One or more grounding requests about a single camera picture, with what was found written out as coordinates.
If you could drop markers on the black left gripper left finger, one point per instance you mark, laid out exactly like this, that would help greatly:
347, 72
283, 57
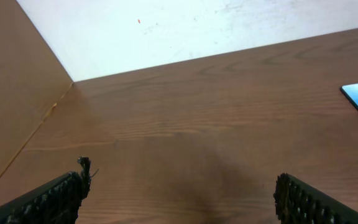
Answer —
57, 201

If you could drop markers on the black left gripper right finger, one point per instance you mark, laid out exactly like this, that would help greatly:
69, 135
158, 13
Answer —
296, 202

